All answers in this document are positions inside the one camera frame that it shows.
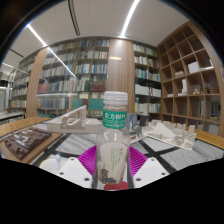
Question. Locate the dark grey architectural model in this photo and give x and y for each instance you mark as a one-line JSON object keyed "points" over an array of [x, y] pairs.
{"points": [[140, 120]]}

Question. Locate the flat round red coaster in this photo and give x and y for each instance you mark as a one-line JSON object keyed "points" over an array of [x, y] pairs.
{"points": [[116, 186]]}

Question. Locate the wooden tray with brown model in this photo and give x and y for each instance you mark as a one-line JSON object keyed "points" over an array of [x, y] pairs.
{"points": [[26, 143]]}

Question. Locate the glass display case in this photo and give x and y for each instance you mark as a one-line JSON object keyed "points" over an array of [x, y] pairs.
{"points": [[53, 105]]}

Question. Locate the tall bookshelf wall with books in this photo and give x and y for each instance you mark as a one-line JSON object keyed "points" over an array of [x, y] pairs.
{"points": [[80, 70]]}

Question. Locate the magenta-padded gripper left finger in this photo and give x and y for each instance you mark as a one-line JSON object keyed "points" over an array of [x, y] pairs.
{"points": [[73, 172]]}

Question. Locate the wooden cubby shelf unit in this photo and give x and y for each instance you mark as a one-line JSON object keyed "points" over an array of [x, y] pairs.
{"points": [[190, 86]]}

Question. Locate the pale blue stick in mug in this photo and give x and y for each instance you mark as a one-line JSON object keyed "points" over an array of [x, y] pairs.
{"points": [[58, 161]]}

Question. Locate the white architectural building model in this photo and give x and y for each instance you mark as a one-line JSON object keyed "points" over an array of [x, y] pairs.
{"points": [[170, 133]]}

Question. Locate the ceiling strip lights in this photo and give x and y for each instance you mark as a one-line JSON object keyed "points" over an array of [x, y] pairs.
{"points": [[130, 16]]}

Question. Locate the white architectural bridge model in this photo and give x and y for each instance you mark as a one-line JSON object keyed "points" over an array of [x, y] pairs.
{"points": [[75, 121]]}

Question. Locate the clear plastic bottle green label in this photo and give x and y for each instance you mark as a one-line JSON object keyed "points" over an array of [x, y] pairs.
{"points": [[112, 146]]}

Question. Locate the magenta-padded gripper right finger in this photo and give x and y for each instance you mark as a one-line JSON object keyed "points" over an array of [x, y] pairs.
{"points": [[151, 171]]}

